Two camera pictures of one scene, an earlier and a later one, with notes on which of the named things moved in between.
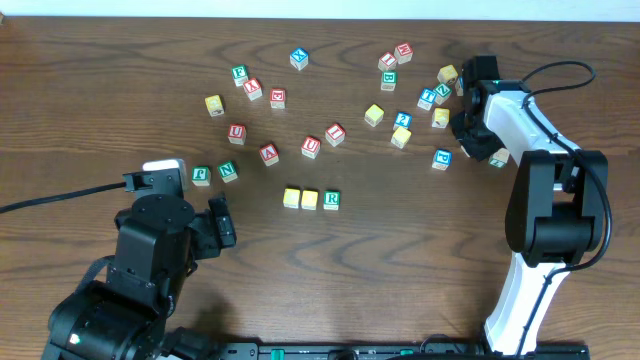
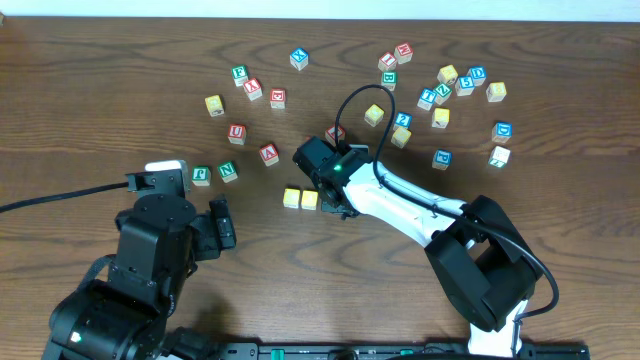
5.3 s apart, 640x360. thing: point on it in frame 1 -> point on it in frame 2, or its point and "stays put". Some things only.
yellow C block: [291, 198] stays put
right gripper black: [470, 132] -> [331, 201]
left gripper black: [220, 226] stays put
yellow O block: [309, 200] stays put
